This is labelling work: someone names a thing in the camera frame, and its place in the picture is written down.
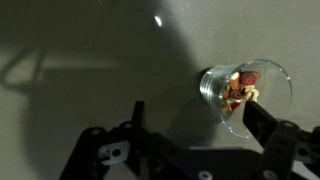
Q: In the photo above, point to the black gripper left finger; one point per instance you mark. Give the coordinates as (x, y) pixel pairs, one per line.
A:
(87, 143)

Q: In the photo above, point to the nut and dried fruit mix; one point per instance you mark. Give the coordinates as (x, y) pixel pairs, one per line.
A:
(245, 78)

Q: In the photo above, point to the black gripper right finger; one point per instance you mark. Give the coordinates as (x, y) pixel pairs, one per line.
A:
(280, 140)

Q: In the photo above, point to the clear glass cup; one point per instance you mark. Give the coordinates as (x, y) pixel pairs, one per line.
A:
(213, 86)

